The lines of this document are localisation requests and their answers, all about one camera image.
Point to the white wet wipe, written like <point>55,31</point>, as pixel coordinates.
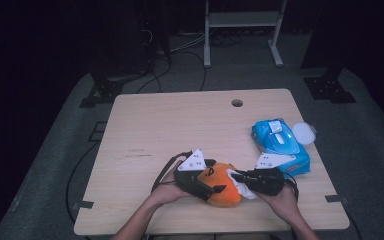
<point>246,193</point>

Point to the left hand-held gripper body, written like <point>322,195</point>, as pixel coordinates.
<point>188,181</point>

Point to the person's right hand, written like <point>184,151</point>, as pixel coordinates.
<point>285,203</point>

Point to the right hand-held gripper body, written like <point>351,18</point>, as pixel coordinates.
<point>266,181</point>

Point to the black stand base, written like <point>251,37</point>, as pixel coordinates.
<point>330,90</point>
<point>106,88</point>

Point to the orange round fruit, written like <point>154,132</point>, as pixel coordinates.
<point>226,196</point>

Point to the white metal stand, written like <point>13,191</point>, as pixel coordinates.
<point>243,19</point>

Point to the blue wet wipes pack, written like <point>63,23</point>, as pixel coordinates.
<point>263,133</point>

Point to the person's left hand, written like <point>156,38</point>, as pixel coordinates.
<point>166,195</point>

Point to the black tape strip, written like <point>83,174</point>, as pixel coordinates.
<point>83,204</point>

